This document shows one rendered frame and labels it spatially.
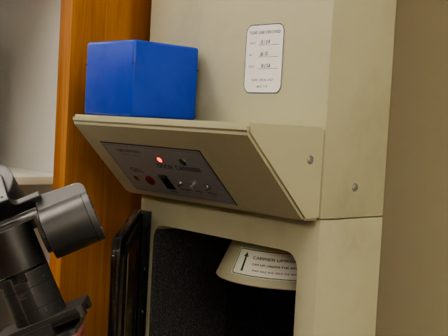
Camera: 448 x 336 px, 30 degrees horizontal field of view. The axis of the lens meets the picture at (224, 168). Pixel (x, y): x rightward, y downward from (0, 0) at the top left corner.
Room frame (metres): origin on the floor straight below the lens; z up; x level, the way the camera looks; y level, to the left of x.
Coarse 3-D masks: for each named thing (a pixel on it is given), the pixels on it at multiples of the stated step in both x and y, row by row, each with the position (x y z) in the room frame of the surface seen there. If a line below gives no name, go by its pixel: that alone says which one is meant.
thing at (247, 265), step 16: (224, 256) 1.06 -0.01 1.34; (240, 256) 1.02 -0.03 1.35; (256, 256) 1.00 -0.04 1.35; (272, 256) 0.99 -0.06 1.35; (288, 256) 0.99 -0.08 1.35; (224, 272) 1.03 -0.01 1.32; (240, 272) 1.00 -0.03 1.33; (256, 272) 0.99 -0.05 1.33; (272, 272) 0.99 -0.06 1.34; (288, 272) 0.98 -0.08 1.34; (272, 288) 0.98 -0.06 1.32; (288, 288) 0.98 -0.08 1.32
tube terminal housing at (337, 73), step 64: (192, 0) 1.07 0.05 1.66; (256, 0) 0.98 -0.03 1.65; (320, 0) 0.91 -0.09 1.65; (384, 0) 0.95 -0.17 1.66; (320, 64) 0.90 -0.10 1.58; (384, 64) 0.96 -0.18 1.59; (384, 128) 0.96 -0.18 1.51; (320, 192) 0.90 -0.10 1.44; (320, 256) 0.90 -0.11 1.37; (320, 320) 0.90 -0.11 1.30
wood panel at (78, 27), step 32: (64, 0) 1.12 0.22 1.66; (96, 0) 1.13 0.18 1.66; (128, 0) 1.17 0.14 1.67; (64, 32) 1.12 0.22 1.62; (96, 32) 1.13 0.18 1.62; (128, 32) 1.17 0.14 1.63; (64, 64) 1.12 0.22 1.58; (64, 96) 1.11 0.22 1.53; (64, 128) 1.11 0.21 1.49; (64, 160) 1.11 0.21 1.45; (96, 160) 1.14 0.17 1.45; (96, 192) 1.14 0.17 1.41; (128, 192) 1.18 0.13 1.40; (64, 256) 1.11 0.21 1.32; (96, 256) 1.14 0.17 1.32; (64, 288) 1.11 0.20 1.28; (96, 288) 1.14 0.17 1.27; (96, 320) 1.15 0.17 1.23
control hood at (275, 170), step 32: (96, 128) 1.02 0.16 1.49; (128, 128) 0.97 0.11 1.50; (160, 128) 0.92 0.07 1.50; (192, 128) 0.88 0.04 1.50; (224, 128) 0.84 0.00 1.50; (256, 128) 0.82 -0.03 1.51; (288, 128) 0.85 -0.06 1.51; (320, 128) 0.89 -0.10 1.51; (224, 160) 0.88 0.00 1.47; (256, 160) 0.84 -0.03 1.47; (288, 160) 0.86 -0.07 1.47; (320, 160) 0.89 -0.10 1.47; (256, 192) 0.89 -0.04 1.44; (288, 192) 0.86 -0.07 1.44
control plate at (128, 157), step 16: (112, 144) 1.02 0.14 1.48; (128, 144) 1.00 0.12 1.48; (128, 160) 1.03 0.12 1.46; (144, 160) 1.00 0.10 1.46; (176, 160) 0.95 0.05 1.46; (192, 160) 0.93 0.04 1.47; (128, 176) 1.07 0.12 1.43; (144, 176) 1.04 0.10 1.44; (176, 176) 0.98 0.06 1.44; (192, 176) 0.96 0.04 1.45; (208, 176) 0.93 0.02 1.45; (160, 192) 1.04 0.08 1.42; (176, 192) 1.01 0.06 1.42; (192, 192) 0.99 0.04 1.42; (208, 192) 0.96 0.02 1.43; (224, 192) 0.94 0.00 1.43
